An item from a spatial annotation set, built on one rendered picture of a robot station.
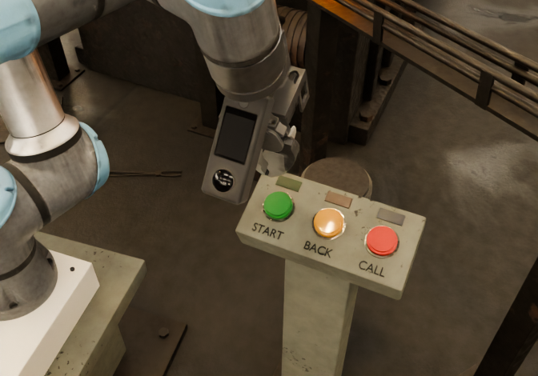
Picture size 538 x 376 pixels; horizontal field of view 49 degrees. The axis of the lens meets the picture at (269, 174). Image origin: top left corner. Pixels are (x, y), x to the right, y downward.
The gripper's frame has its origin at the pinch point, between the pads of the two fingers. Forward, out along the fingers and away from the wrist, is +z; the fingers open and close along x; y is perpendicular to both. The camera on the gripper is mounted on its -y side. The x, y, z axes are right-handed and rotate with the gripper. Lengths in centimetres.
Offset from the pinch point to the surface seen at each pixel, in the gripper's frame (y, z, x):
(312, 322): -10.3, 28.0, -7.3
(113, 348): -25, 55, 34
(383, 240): -0.5, 9.2, -15.1
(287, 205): 0.2, 9.2, -1.3
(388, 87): 81, 96, 5
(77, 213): 3, 75, 70
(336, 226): -0.7, 9.2, -8.7
